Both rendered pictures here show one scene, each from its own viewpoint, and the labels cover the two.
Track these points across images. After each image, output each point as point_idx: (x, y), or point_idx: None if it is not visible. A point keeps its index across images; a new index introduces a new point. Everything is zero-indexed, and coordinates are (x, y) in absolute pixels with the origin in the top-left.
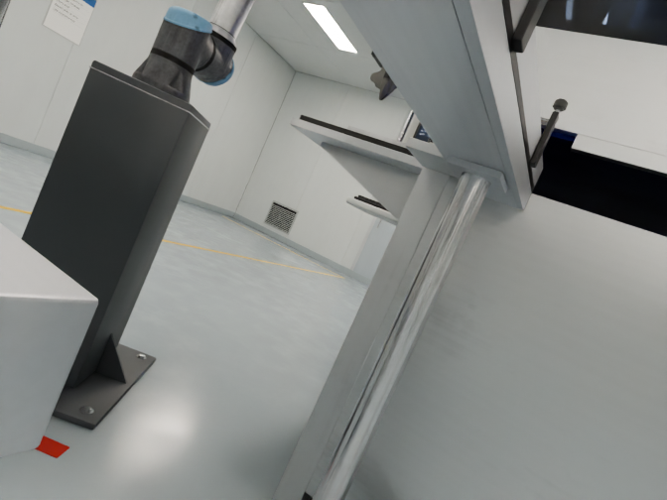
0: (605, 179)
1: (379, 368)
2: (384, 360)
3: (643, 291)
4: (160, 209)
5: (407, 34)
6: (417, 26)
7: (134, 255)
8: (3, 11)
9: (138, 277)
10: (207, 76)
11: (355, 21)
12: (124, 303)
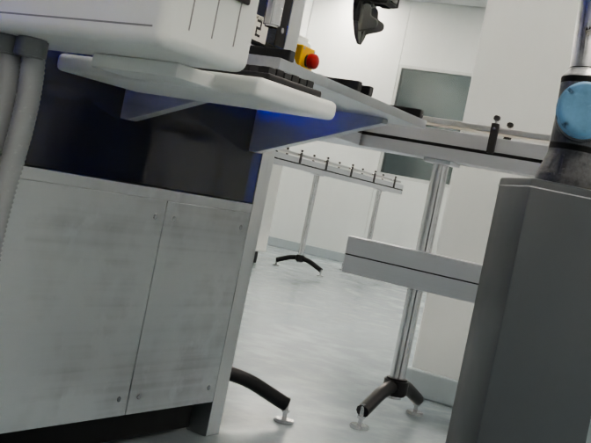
0: None
1: None
2: None
3: None
4: (487, 292)
5: (331, 138)
6: (329, 138)
7: (470, 340)
8: (426, 198)
9: (476, 383)
10: (562, 131)
11: (346, 141)
12: (466, 410)
